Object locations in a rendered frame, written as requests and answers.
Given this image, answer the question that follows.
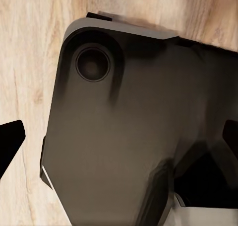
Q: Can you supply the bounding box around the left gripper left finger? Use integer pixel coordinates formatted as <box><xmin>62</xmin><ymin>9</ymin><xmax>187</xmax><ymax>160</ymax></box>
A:
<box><xmin>0</xmin><ymin>120</ymin><xmax>26</xmax><ymax>179</ymax></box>

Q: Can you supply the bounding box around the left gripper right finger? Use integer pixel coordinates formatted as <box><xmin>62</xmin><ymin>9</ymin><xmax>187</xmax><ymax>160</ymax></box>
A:
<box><xmin>222</xmin><ymin>119</ymin><xmax>238</xmax><ymax>159</ymax></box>

